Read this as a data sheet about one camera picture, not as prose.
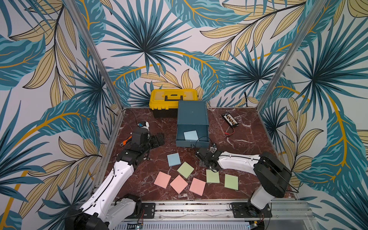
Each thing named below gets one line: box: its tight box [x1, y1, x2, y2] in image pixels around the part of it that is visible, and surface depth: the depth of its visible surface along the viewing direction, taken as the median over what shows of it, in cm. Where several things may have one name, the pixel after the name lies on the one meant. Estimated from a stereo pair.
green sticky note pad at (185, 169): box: [176, 161, 195, 179], surface depth 90 cm
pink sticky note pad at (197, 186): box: [189, 177, 207, 197], surface depth 83 cm
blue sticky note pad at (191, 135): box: [183, 129, 199, 141], surface depth 86 cm
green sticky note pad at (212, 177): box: [206, 169, 220, 184], surface depth 85 cm
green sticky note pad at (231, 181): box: [224, 173, 239, 191], surface depth 85 cm
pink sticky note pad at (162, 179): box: [153, 171, 172, 189], surface depth 85 cm
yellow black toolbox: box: [149, 89, 199, 118], surface depth 105 cm
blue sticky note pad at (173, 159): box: [166, 152, 182, 167], surface depth 92 cm
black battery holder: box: [221, 112, 240, 128], surface depth 112 cm
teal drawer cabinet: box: [177, 100, 209, 126], surface depth 86 cm
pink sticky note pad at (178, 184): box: [169, 174, 189, 195], surface depth 84 cm
